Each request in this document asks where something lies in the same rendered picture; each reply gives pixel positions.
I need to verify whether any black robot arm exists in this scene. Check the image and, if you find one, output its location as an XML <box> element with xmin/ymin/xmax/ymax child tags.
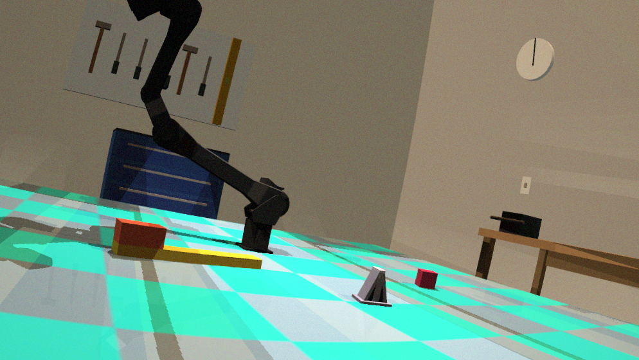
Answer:
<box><xmin>127</xmin><ymin>0</ymin><xmax>290</xmax><ymax>254</ymax></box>

